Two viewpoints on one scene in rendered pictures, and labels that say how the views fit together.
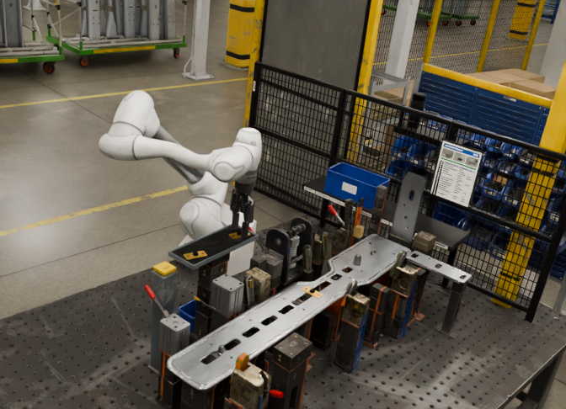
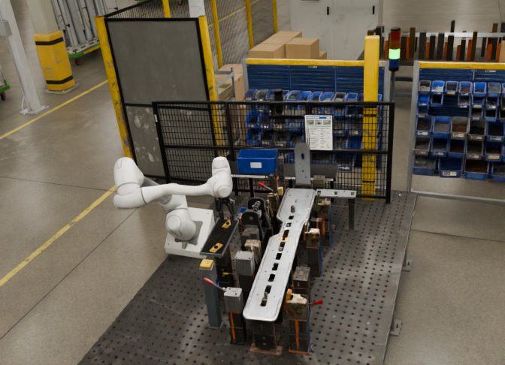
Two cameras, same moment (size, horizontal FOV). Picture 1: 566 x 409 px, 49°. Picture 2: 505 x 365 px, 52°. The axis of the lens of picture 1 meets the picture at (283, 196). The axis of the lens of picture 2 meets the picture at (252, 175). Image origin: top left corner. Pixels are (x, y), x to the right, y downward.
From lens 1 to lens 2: 1.09 m
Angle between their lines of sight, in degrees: 17
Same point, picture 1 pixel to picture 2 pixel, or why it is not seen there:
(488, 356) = (381, 232)
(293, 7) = (136, 46)
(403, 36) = not seen: hidden behind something
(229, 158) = (224, 182)
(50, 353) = (143, 349)
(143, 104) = (131, 166)
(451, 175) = (316, 134)
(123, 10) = not seen: outside the picture
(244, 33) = (57, 61)
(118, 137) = (128, 194)
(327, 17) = (167, 46)
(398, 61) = not seen: hidden behind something
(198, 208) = (179, 217)
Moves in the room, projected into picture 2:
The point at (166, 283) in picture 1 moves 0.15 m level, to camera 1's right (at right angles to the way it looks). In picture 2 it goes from (212, 272) to (237, 263)
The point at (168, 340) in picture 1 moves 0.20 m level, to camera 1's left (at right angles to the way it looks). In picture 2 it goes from (234, 303) to (198, 315)
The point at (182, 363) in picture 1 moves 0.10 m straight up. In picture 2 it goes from (252, 312) to (250, 297)
